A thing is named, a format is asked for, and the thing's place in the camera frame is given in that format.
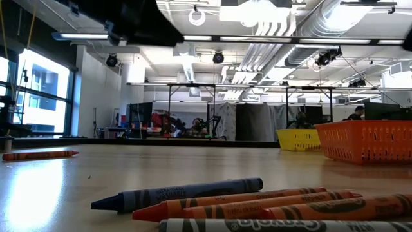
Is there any white ceiling ring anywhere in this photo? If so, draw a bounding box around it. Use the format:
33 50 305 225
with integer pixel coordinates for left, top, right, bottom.
187 8 207 27

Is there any dark grey curtain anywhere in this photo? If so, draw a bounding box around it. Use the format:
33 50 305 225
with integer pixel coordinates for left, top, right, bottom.
235 102 278 142

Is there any black computer monitor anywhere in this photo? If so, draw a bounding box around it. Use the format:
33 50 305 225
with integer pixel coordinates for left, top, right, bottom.
128 102 154 125
363 101 412 122

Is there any person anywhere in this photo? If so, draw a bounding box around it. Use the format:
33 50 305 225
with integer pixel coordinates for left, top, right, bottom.
185 117 209 139
342 105 366 122
288 111 315 130

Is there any grey crayon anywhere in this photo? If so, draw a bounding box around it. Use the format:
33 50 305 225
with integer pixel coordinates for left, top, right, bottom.
158 218 412 232

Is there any LED strip light bar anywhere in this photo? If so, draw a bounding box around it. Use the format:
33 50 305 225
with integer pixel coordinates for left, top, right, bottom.
51 31 406 46

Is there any black background workstation frame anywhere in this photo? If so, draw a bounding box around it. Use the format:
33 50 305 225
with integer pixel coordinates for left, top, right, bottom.
285 85 334 130
166 82 217 139

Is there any grey post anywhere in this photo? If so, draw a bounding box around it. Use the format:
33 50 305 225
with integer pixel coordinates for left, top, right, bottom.
2 135 14 153

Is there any yellow plastic basket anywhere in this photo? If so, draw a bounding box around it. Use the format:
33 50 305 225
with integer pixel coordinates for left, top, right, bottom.
276 128 323 152

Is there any screws cluster bottom centre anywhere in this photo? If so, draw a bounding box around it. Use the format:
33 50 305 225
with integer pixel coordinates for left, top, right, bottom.
90 177 264 214

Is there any large window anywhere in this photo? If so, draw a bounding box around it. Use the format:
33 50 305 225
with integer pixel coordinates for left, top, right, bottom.
0 48 77 138

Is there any black ceiling spotlight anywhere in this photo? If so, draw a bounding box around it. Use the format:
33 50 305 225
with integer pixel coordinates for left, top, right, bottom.
105 53 118 68
314 47 343 68
212 50 225 65

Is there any silver ceiling duct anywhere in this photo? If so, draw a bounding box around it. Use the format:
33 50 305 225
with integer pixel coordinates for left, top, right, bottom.
283 0 376 68

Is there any orange plastic basket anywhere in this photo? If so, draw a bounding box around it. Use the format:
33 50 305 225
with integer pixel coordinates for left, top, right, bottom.
314 119 412 166

